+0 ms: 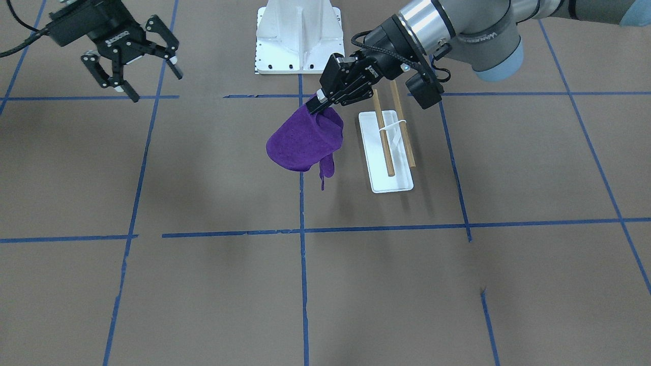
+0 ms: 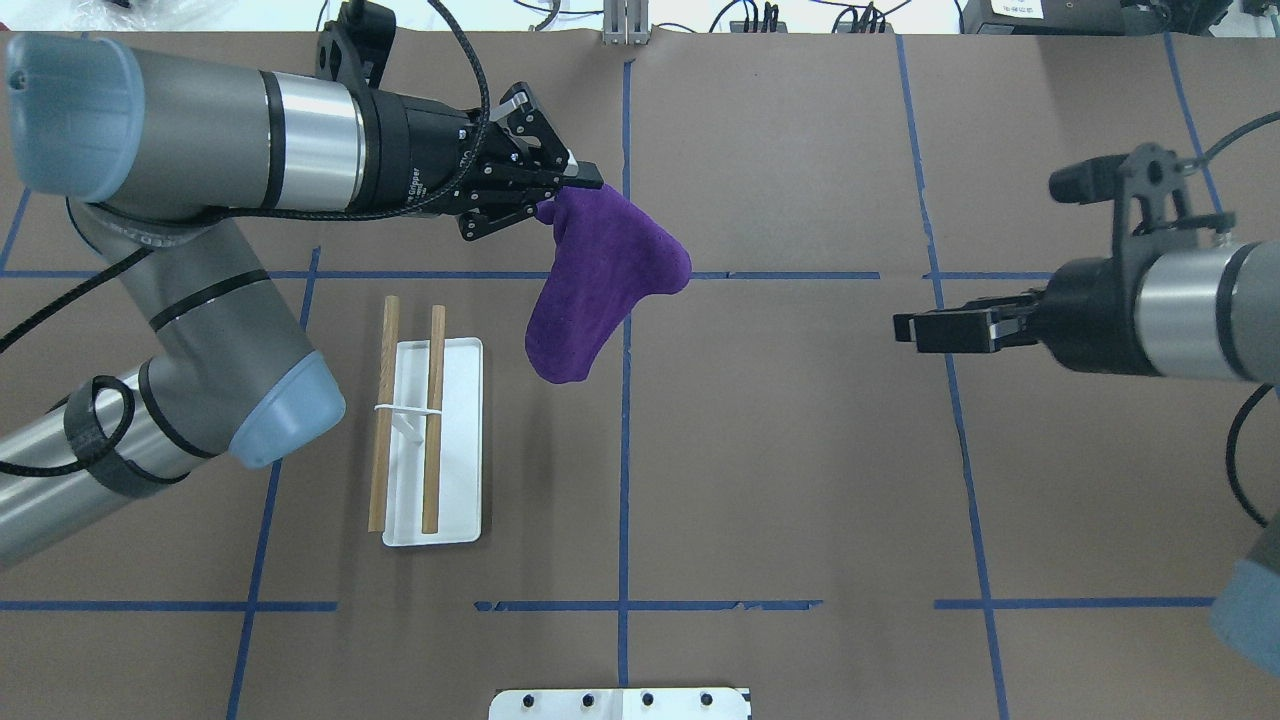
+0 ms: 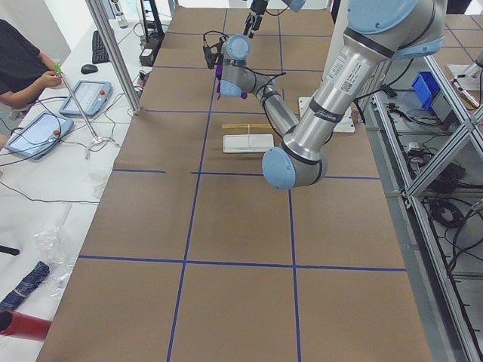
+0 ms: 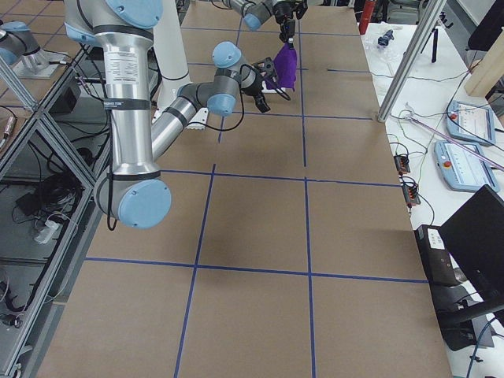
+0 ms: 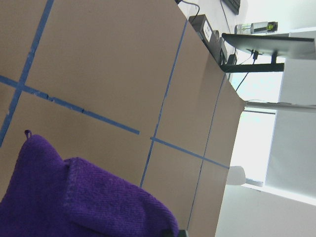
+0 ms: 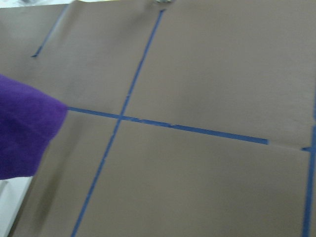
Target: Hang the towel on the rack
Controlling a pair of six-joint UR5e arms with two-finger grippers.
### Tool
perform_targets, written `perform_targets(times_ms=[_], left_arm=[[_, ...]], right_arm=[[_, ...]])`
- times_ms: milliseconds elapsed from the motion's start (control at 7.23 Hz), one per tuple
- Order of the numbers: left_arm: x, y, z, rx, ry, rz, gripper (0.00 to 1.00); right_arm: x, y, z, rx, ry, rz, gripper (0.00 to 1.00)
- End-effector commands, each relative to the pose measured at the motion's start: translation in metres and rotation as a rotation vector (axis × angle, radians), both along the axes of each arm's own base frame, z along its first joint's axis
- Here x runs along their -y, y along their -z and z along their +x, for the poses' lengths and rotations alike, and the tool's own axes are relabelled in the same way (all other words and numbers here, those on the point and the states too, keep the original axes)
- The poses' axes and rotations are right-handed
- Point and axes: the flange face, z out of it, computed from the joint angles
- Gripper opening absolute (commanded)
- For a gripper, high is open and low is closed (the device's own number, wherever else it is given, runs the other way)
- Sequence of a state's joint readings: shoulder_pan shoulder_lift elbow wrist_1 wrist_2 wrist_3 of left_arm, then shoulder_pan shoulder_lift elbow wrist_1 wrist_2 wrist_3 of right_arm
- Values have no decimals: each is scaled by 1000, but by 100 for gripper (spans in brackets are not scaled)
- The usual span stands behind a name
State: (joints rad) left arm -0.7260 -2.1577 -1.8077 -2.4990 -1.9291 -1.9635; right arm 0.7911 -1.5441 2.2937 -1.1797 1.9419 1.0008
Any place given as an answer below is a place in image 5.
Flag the black keyboard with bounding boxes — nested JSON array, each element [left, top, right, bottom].
[[223, 0, 241, 15]]

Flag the black monitor with stand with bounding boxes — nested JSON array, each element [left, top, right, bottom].
[[221, 33, 316, 73]]

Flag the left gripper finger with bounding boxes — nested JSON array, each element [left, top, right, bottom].
[[179, 230, 189, 237]]

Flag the purple microfibre towel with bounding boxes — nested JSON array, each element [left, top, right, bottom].
[[0, 130, 180, 237]]

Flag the black computer box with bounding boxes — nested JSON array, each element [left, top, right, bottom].
[[189, 14, 228, 66]]

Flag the black table cable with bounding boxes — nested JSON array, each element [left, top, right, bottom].
[[234, 54, 257, 92]]

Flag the clear plastic water bottle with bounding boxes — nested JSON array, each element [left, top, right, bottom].
[[234, 21, 278, 35]]

